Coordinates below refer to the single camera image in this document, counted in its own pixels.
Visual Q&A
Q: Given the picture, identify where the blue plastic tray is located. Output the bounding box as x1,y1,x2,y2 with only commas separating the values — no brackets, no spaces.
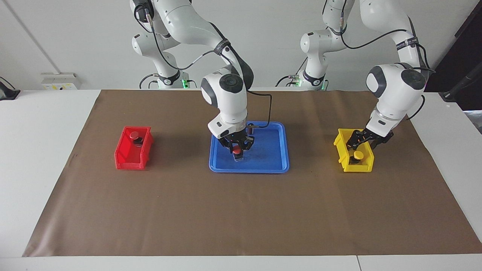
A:
209,120,290,174

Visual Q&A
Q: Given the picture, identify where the yellow plastic bin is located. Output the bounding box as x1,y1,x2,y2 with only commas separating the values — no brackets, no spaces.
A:
333,128,375,173

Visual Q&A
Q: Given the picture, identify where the brown paper table mat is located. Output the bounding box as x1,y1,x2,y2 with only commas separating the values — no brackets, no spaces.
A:
23,90,482,257

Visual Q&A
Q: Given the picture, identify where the black stand bar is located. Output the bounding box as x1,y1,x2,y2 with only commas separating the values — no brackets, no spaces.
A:
439,73,482,103

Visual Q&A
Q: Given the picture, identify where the red plastic bin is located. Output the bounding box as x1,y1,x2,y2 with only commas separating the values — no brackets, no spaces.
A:
114,126,154,171

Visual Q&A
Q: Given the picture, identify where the black background panel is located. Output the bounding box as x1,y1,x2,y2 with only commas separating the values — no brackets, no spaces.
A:
426,0,482,111

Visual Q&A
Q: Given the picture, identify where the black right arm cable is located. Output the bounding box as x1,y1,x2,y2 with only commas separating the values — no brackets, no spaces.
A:
134,4,272,129

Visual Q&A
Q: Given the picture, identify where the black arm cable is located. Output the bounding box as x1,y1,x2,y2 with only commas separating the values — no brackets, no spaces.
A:
322,0,436,121
134,4,272,129

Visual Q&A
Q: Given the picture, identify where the black left base cable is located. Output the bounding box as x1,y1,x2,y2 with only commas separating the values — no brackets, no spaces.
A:
275,56,307,88

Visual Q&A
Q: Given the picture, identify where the black base cable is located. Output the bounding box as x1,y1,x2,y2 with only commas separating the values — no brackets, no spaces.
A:
275,56,307,88
139,73,159,90

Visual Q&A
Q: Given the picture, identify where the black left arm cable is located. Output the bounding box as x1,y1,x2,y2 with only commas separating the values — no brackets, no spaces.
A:
322,0,436,121

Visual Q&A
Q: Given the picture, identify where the black right base cable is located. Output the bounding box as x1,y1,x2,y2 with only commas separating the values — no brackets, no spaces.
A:
139,73,159,90

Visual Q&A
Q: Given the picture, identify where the white wall socket box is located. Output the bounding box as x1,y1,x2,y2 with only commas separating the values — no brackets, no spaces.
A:
41,73,79,90

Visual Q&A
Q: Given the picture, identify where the black device with cable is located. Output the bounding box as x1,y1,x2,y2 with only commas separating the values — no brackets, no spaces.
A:
0,76,21,101

